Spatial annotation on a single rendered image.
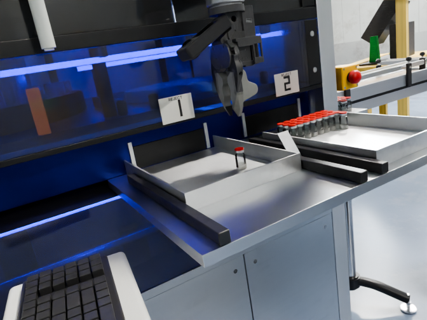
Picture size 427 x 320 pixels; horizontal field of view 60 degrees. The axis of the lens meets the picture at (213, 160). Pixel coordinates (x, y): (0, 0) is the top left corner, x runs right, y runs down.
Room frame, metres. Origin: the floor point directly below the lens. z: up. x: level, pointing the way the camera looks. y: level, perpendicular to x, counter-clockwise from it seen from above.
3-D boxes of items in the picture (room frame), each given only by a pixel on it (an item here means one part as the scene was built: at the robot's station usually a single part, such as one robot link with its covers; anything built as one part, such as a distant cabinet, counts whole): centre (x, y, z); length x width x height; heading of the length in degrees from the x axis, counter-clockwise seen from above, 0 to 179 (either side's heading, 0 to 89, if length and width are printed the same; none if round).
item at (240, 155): (0.76, -0.06, 0.90); 0.02 x 0.02 x 0.04
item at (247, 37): (0.78, -0.08, 1.15); 0.09 x 0.08 x 0.12; 118
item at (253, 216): (0.81, -0.16, 0.87); 0.70 x 0.48 x 0.02; 118
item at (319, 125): (0.95, -0.28, 0.91); 0.18 x 0.02 x 0.05; 118
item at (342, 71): (1.17, -0.44, 1.00); 0.08 x 0.07 x 0.07; 28
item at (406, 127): (0.85, -0.33, 0.90); 0.34 x 0.26 x 0.04; 28
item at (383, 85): (1.43, -0.63, 0.92); 0.69 x 0.15 x 0.16; 118
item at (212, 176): (0.79, 0.02, 0.90); 0.34 x 0.26 x 0.04; 28
